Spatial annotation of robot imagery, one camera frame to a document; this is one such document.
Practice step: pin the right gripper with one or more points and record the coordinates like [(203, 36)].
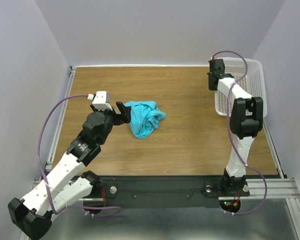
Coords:
[(210, 87)]

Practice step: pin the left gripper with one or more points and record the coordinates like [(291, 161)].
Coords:
[(119, 118)]

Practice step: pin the turquoise t-shirt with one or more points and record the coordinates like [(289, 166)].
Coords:
[(145, 117)]

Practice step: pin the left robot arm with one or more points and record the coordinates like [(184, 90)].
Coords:
[(33, 213)]

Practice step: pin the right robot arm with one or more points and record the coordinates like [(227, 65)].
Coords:
[(245, 114)]

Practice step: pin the white plastic basket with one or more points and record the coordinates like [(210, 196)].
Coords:
[(250, 77)]

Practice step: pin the left aluminium side rail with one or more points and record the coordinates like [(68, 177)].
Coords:
[(63, 107)]

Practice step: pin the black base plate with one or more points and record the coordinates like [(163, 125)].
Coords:
[(153, 192)]

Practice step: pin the aluminium frame rail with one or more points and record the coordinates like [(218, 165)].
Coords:
[(272, 188)]

